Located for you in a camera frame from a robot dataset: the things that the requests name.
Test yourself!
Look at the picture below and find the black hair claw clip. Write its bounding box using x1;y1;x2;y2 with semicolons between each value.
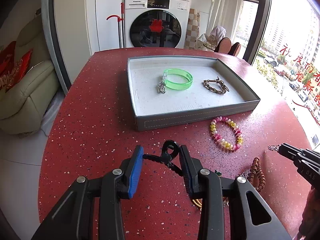
143;140;183;177

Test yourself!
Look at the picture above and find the brown chain bracelet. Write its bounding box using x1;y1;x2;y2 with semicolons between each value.
202;76;230;95

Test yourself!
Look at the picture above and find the green translucent bangle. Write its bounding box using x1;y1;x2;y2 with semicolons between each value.
162;68;194;90

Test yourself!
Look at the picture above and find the silver star hair clip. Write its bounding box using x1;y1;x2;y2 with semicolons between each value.
268;144;281;152

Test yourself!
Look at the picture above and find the grey jewelry tray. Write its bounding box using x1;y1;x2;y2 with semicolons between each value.
127;55;260;131

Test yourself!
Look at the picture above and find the brown round chair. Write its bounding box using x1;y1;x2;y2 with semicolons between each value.
215;37;232;54
228;42;241;57

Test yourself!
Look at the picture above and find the cream leather armchair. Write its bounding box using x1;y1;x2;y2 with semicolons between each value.
1;16;60;134

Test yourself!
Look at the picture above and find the white cloth on chair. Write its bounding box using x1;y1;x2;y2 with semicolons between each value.
195;26;226;51

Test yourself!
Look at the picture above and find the checkered tote bag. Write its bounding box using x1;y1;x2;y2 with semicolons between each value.
184;8;200;50

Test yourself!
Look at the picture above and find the red embroidered cushion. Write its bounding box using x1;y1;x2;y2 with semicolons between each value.
5;49;33;92

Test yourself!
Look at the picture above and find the white curtain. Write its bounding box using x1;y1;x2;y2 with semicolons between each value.
206;0;243;38

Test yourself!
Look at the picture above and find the white front-load washing machine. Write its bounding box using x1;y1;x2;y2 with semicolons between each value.
124;0;190;49

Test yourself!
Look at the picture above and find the yellow flower hair tie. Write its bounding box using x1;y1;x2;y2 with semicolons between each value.
191;169;230;209

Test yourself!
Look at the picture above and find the brown spiral hair tie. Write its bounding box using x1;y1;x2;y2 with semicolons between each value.
247;156;266;193

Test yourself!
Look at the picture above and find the pink yellow spiral hair tie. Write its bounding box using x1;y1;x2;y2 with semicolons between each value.
209;116;244;151

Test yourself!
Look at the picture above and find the red handled mop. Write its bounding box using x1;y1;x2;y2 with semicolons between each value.
106;2;125;49

